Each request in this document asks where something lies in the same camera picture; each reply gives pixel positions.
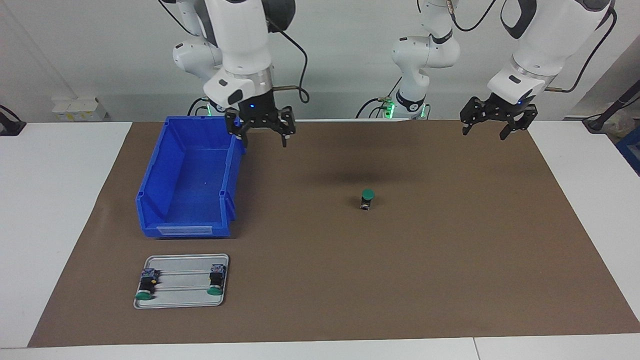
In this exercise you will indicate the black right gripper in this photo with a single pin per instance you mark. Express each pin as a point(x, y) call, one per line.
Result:
point(257, 112)

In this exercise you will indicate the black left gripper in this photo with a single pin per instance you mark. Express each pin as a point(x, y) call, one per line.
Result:
point(510, 109)

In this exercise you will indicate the green push button switch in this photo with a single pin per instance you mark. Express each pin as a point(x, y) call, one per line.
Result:
point(368, 195)
point(146, 285)
point(216, 281)

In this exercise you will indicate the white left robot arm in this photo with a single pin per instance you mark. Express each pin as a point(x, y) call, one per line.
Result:
point(545, 35)

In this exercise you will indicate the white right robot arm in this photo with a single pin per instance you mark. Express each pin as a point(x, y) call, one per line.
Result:
point(240, 40)

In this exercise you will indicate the black stand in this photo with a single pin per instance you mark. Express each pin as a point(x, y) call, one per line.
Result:
point(597, 122)

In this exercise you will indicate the blue plastic storage bin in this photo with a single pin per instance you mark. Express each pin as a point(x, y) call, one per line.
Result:
point(185, 220)

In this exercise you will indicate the crumpled clear plastic bag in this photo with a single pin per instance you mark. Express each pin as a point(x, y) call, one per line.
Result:
point(627, 120)

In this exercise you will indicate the blue crate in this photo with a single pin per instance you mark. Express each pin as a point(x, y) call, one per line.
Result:
point(632, 150)

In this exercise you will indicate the silver metal tray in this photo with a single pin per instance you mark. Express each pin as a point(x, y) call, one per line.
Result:
point(185, 262)

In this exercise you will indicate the brown table mat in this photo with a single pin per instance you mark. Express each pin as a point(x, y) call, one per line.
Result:
point(400, 260)

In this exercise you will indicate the small white box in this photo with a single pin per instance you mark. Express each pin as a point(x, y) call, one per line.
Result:
point(75, 107)

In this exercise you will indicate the black clamp mount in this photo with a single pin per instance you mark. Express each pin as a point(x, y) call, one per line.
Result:
point(10, 127)

